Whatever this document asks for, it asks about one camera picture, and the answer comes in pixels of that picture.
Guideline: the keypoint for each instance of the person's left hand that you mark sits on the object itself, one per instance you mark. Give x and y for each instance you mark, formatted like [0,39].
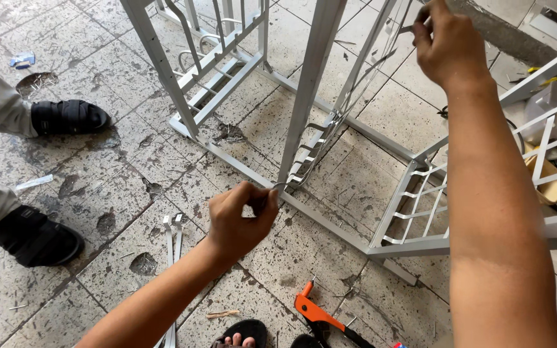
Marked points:
[232,227]

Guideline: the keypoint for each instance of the person's right hand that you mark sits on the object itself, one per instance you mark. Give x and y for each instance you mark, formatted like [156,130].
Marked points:
[452,53]

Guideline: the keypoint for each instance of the wavy grey metal strip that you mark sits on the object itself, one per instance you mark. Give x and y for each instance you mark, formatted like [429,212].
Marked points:
[282,184]

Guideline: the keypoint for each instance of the flat grey metal strip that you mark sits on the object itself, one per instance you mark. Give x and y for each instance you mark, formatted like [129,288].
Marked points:
[178,237]

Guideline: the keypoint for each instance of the small wood splinter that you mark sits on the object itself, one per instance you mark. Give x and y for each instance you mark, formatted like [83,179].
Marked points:
[223,314]

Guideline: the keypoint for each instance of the person's black flip-flop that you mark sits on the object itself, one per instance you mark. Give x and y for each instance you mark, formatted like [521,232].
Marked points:
[303,341]
[247,328]

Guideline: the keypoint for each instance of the person's toes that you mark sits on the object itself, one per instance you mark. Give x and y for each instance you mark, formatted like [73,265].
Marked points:
[240,341]

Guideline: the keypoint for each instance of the orange black rivet gun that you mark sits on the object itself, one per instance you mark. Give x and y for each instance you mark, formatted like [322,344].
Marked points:
[315,312]

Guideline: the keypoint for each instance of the white plastic strip scrap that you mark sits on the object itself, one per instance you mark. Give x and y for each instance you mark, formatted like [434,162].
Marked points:
[34,182]

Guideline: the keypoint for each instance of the blue white paper scrap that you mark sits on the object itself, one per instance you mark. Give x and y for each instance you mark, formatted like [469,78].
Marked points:
[22,59]

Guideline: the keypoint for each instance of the grey aluminium rack frame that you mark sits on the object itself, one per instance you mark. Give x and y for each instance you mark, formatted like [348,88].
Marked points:
[307,92]

